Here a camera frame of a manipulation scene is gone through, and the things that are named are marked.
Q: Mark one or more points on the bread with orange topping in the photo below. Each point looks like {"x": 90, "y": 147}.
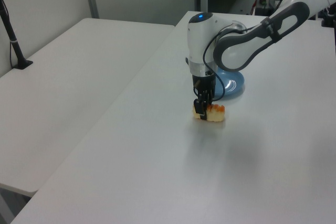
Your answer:
{"x": 215, "y": 113}

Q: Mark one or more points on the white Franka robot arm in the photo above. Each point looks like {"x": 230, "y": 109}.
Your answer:
{"x": 199, "y": 40}

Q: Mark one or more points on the black table clamp mount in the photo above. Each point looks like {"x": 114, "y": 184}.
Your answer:
{"x": 329, "y": 16}

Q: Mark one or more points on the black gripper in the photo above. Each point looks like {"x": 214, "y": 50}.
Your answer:
{"x": 203, "y": 83}

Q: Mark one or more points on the blue round plate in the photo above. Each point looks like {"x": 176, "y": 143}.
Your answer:
{"x": 232, "y": 82}

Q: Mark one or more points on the black camera pole with base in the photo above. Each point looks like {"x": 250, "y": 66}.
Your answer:
{"x": 11, "y": 37}

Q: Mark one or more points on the black electronics box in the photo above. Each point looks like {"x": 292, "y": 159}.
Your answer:
{"x": 263, "y": 9}

